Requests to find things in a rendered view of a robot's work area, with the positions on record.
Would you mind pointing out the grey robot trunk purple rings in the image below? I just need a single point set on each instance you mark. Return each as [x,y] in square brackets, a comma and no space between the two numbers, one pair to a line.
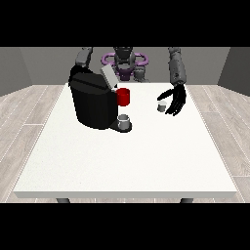
[124,62]

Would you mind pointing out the pale grey machine lid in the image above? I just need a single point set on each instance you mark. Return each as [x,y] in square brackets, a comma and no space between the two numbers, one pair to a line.
[109,75]

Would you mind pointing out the black coffee machine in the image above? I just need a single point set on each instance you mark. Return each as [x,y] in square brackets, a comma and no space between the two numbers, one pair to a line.
[93,101]

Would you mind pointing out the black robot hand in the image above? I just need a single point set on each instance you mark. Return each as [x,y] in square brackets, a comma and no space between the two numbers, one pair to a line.
[177,97]
[74,71]

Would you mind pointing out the small grey cup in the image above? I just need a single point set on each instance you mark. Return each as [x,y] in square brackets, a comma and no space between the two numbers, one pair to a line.
[124,121]

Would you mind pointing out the small grey coffee pod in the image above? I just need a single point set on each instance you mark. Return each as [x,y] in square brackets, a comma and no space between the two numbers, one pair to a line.
[161,106]

